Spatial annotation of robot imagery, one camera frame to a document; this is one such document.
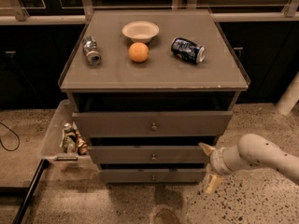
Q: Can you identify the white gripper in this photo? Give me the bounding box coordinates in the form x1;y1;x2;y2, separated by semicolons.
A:
199;143;233;194

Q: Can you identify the grey drawer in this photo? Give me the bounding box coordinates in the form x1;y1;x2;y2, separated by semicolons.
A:
100;169;206;183
89;146;209;164
72;111;233;137

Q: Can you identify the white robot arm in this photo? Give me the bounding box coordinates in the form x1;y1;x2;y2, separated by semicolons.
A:
199;133;299;194

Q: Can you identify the grey top drawer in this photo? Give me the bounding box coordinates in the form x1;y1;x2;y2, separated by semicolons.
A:
72;111;233;137

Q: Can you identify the grey drawer cabinet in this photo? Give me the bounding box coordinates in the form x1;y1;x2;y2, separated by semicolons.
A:
60;10;249;172

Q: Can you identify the grey bottom drawer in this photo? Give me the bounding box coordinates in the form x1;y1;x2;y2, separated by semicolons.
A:
100;169;206;183

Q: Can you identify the white pillar base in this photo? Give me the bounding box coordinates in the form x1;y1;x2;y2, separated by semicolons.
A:
276;72;299;116

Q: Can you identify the blue soda can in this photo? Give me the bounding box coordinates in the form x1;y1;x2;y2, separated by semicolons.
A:
171;37;206;64

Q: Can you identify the brown snack bag in bin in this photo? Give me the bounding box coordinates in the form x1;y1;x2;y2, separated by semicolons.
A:
76;131;88;155

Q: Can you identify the orange fruit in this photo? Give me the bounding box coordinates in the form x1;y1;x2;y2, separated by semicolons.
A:
129;42;150;63

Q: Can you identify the green bottle in bin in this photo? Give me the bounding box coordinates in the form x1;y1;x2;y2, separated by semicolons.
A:
61;123;77;153

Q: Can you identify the clear plastic bin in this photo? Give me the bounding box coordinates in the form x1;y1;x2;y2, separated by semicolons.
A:
40;100;91;169

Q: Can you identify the white paper bowl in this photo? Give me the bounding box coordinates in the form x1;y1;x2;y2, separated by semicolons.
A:
122;21;160;44

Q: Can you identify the silver crushed can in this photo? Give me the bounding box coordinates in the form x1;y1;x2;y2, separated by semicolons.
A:
82;35;101;66

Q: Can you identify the black floor rail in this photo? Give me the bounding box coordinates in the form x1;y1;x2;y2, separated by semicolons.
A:
12;160;50;224

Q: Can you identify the black floor cable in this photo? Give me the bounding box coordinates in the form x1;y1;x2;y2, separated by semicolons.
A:
0;121;21;152

